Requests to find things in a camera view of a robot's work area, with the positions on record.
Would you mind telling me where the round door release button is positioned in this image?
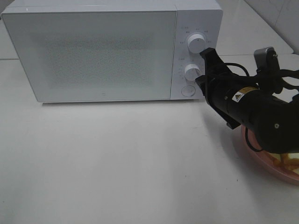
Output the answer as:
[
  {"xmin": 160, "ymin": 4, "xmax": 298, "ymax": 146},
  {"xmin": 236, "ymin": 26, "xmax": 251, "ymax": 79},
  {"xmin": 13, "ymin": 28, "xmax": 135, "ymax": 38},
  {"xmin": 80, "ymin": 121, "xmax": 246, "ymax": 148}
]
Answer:
[{"xmin": 181, "ymin": 85, "xmax": 196, "ymax": 97}]

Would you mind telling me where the pink round plate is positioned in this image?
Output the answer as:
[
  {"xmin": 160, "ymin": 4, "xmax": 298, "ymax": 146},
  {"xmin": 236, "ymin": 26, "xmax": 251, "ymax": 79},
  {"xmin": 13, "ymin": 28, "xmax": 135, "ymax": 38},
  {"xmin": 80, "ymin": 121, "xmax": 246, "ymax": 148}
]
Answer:
[{"xmin": 241, "ymin": 126, "xmax": 299, "ymax": 185}]

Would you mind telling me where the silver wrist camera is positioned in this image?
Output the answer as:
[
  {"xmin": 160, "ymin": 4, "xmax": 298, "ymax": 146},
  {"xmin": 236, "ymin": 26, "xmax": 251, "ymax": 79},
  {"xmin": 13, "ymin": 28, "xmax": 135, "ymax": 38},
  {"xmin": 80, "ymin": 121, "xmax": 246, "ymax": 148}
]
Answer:
[{"xmin": 254, "ymin": 47, "xmax": 280, "ymax": 73}]

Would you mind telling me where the white bread sandwich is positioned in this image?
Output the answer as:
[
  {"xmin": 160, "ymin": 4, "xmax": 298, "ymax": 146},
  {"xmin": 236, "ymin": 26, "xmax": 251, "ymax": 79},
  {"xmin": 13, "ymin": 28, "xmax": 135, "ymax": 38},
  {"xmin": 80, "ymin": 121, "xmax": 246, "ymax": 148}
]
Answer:
[{"xmin": 268, "ymin": 153, "xmax": 299, "ymax": 175}]

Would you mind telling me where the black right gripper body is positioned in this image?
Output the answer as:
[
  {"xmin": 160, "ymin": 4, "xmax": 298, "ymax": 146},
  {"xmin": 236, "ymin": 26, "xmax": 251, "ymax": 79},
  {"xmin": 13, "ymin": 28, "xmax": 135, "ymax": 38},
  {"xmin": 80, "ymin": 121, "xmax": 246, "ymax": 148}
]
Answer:
[{"xmin": 207, "ymin": 73, "xmax": 258, "ymax": 124}]

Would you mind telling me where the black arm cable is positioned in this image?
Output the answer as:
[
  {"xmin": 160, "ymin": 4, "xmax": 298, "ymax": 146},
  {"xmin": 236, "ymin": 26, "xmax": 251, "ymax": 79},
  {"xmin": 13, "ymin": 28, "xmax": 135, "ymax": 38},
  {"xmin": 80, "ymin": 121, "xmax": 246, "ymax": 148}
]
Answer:
[{"xmin": 224, "ymin": 63, "xmax": 299, "ymax": 152}]

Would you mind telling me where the white microwave knob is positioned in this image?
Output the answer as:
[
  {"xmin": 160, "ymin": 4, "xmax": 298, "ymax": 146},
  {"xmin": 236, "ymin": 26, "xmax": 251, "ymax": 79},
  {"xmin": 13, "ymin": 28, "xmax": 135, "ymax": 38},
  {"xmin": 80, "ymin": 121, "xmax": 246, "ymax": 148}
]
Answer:
[
  {"xmin": 187, "ymin": 33, "xmax": 206, "ymax": 54},
  {"xmin": 184, "ymin": 64, "xmax": 201, "ymax": 81}
]

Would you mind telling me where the white lower microwave knob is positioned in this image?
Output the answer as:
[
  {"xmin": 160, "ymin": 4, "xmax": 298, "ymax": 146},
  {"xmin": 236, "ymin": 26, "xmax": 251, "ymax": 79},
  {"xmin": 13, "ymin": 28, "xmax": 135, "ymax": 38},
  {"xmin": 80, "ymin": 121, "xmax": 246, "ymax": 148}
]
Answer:
[{"xmin": 184, "ymin": 64, "xmax": 201, "ymax": 81}]

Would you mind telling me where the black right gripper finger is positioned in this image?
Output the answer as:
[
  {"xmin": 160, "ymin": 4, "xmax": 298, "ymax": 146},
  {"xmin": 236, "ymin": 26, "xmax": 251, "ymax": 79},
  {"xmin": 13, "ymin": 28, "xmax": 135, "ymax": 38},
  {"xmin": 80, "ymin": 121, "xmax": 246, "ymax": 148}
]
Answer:
[
  {"xmin": 200, "ymin": 48, "xmax": 231, "ymax": 77},
  {"xmin": 195, "ymin": 76, "xmax": 241, "ymax": 129}
]

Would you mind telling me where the white microwave oven body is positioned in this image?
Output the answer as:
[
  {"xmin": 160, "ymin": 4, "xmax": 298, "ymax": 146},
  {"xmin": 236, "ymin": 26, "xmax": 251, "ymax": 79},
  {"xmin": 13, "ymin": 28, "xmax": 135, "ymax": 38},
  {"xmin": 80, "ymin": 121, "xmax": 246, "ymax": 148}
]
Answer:
[{"xmin": 1, "ymin": 0, "xmax": 223, "ymax": 102}]

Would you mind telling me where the white upper microwave knob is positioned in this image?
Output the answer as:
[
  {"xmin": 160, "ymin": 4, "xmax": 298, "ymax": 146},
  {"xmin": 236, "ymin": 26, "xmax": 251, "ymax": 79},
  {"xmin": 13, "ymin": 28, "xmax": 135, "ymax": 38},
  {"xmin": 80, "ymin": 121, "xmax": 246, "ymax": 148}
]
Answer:
[{"xmin": 187, "ymin": 33, "xmax": 206, "ymax": 54}]

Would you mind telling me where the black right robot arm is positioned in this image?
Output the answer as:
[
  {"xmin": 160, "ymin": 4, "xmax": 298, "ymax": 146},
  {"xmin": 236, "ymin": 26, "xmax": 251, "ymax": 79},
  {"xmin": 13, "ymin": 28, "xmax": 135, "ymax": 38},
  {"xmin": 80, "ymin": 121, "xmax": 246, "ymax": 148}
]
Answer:
[{"xmin": 195, "ymin": 47, "xmax": 299, "ymax": 154}]

